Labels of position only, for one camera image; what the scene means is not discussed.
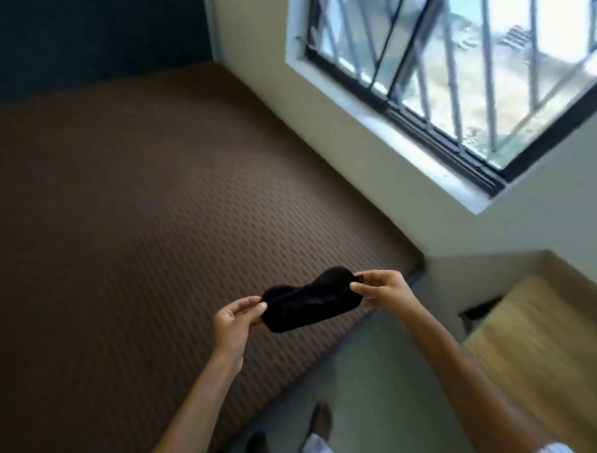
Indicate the person's left hand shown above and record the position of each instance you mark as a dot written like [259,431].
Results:
[232,329]

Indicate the person's right thumb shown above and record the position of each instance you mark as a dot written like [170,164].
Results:
[376,276]

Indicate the light wooden side table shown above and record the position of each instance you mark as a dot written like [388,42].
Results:
[536,345]

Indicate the black framed sliding window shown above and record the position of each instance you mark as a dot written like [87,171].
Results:
[447,88]

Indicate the person's left forearm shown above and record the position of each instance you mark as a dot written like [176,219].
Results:
[198,405]

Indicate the dark headboard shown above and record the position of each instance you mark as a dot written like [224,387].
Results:
[100,42]

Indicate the person's right hand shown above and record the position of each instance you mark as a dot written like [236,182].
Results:
[392,294]

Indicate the grey metal window bars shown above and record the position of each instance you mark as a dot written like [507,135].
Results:
[487,70]

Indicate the person's right forearm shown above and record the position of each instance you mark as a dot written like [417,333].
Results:
[475,378]

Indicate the person's white garment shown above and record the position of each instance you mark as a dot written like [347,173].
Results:
[317,443]

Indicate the brown patterned bed mattress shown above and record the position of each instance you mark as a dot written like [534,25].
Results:
[177,219]

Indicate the person's dark shoe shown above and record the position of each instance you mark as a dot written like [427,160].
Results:
[322,420]

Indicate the black sock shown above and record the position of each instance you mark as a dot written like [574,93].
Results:
[308,299]

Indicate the person's left thumb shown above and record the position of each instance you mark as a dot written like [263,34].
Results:
[252,308]

